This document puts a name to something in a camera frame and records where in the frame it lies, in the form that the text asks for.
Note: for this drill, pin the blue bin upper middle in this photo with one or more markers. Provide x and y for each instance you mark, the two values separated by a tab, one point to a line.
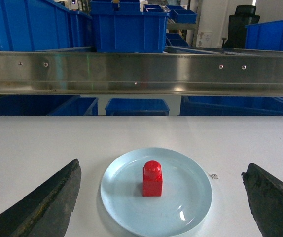
125	28

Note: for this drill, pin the blue bin lower left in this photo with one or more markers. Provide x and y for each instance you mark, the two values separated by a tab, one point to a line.
48	105

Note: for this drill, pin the stainless steel shelf rail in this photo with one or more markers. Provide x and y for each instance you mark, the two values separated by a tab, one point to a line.
179	71

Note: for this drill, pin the blue bin lower right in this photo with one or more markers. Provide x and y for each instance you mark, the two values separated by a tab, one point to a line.
231	106

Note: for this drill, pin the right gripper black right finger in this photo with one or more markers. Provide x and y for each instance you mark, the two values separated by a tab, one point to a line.
265	197

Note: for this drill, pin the large blue bin upper left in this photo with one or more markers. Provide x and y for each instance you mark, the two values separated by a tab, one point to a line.
34	25

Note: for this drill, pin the black office chair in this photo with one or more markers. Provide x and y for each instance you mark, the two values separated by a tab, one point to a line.
237	32

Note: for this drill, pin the light blue plate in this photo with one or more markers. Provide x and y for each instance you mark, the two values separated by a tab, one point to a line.
185	201

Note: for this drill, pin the blue bin lower middle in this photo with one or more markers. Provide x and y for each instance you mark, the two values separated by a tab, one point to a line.
136	107

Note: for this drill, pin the red toy block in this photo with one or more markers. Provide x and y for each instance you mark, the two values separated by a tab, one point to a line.
152	184

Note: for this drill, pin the small QR code sticker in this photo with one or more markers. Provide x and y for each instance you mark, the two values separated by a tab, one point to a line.
214	176

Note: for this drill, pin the blue bin upper right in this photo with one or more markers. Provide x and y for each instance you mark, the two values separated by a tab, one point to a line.
265	36

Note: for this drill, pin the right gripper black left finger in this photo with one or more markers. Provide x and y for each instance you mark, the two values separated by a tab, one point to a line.
46	211

